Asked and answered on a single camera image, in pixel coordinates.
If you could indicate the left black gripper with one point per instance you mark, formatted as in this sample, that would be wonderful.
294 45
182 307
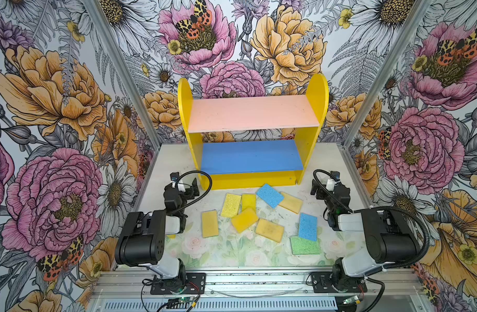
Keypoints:
183 191

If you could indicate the blue sponge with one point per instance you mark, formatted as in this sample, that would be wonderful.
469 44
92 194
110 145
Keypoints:
307 228
270 196

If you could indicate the aluminium front rail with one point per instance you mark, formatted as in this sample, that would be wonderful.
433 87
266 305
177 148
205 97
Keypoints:
260 289

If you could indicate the floral table mat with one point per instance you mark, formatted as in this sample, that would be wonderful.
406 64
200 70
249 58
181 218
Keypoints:
248 249

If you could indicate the yellow shelf with coloured boards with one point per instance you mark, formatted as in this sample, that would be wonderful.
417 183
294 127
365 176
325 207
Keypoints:
251 164

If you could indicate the orange-yellow sponge centre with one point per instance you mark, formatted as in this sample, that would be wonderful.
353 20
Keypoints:
269 230

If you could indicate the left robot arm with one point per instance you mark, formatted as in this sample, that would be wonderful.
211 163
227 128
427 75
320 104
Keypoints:
143 236

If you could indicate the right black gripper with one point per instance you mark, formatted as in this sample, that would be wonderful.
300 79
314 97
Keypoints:
328 192

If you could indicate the orange-yellow sponge far left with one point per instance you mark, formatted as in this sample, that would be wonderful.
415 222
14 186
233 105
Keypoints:
210 224

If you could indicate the thick yellow sponge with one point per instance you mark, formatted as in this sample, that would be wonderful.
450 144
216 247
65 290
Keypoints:
244 220

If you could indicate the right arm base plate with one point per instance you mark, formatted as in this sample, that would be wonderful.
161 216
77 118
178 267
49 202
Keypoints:
327 282

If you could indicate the orange-yellow sponge near shelf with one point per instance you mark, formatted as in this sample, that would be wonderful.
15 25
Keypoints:
291 203

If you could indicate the bright yellow small sponge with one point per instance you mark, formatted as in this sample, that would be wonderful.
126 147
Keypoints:
248 201

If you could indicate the pale yellow textured sponge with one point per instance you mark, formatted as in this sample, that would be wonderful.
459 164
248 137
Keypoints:
231 205

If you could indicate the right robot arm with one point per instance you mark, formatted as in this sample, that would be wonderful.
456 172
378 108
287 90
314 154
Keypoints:
394 237

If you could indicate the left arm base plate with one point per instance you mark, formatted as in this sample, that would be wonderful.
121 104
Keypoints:
191 284

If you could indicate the green sponge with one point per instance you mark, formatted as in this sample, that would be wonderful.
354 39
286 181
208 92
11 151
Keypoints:
301 246

